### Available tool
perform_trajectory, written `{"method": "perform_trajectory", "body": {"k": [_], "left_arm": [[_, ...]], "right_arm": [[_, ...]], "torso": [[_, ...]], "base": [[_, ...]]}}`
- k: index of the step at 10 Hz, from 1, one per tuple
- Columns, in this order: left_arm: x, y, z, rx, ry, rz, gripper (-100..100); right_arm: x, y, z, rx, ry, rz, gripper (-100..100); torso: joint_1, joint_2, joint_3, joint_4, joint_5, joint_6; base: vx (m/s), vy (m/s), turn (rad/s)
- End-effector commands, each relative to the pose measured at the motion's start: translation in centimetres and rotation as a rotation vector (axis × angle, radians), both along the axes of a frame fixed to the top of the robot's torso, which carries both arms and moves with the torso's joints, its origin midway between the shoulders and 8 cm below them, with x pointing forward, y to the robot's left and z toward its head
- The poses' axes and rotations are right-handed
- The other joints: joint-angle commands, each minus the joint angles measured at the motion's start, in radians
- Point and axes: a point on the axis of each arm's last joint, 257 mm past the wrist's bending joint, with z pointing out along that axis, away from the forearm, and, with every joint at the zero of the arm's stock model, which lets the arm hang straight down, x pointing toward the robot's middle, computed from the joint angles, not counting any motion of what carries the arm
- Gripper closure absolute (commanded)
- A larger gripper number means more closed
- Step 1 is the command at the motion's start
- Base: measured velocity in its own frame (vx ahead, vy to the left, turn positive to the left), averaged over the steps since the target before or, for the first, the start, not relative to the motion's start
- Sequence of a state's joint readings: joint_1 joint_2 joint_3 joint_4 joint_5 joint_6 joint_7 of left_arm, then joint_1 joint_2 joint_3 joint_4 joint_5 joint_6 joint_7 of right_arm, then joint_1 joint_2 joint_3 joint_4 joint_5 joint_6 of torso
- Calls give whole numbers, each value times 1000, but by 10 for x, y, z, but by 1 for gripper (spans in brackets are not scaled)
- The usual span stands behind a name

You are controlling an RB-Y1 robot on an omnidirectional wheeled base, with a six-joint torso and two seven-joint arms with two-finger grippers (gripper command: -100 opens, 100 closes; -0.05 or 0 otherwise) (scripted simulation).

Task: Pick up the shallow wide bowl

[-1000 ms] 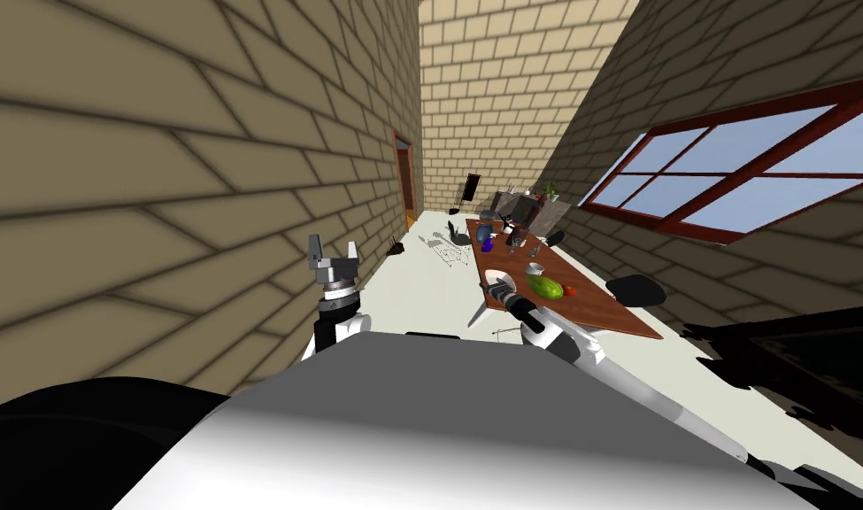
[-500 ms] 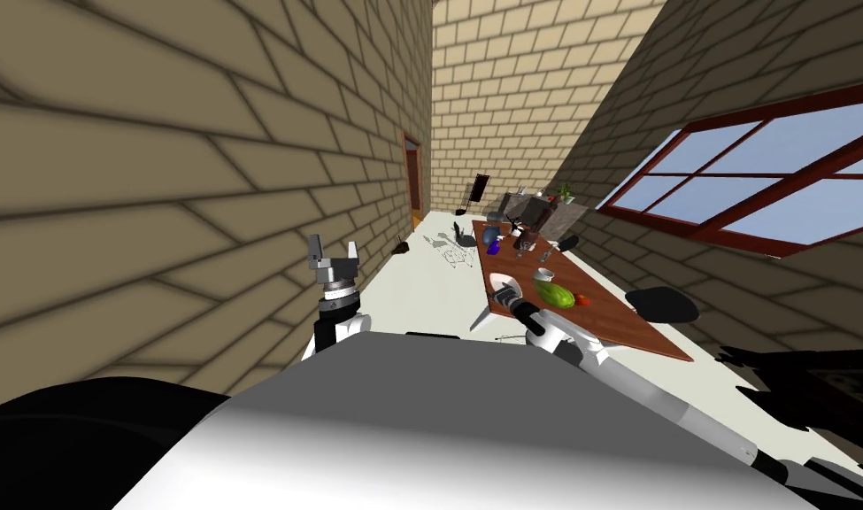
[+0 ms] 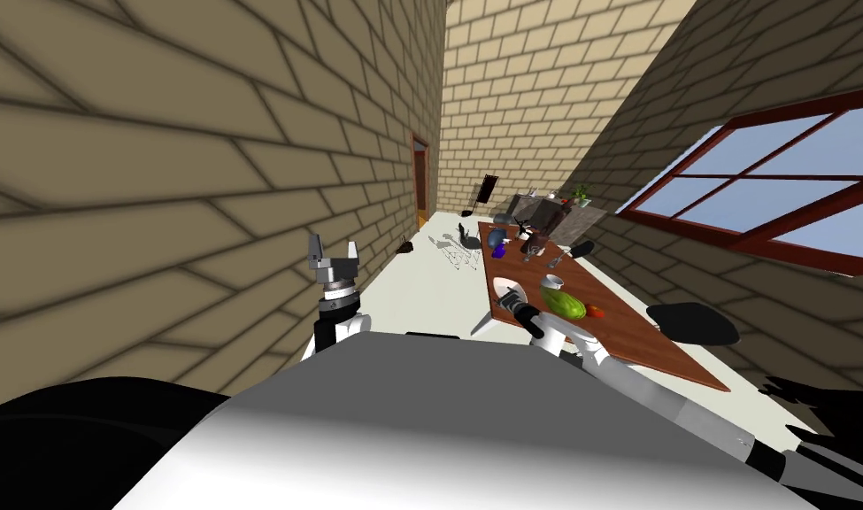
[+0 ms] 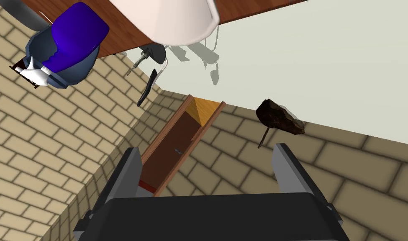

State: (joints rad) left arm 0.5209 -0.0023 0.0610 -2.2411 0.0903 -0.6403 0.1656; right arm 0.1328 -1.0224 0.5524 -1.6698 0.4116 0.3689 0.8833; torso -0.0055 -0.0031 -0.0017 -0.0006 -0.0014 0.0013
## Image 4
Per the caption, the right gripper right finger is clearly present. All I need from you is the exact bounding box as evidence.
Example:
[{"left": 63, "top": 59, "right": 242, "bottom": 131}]
[{"left": 271, "top": 143, "right": 331, "bottom": 205}]

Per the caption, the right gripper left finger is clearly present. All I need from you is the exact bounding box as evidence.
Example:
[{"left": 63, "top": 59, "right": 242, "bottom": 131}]
[{"left": 88, "top": 147, "right": 143, "bottom": 215}]

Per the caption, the brown wooden door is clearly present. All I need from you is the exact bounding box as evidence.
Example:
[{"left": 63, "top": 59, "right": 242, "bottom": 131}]
[{"left": 138, "top": 95, "right": 227, "bottom": 197}]

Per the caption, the black curved bar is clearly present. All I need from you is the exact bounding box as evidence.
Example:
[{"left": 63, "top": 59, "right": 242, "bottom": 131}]
[{"left": 126, "top": 43, "right": 168, "bottom": 108}]

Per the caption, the brown wooden table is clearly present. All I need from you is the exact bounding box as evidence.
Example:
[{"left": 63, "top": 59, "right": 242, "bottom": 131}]
[{"left": 21, "top": 0, "right": 308, "bottom": 59}]

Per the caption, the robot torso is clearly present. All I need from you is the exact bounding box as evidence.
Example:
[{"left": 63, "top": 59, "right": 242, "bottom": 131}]
[{"left": 108, "top": 0, "right": 221, "bottom": 47}]

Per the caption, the dark brown wall lamp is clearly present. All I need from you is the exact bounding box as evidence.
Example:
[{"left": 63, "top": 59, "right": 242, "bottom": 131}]
[{"left": 255, "top": 98, "right": 306, "bottom": 150}]

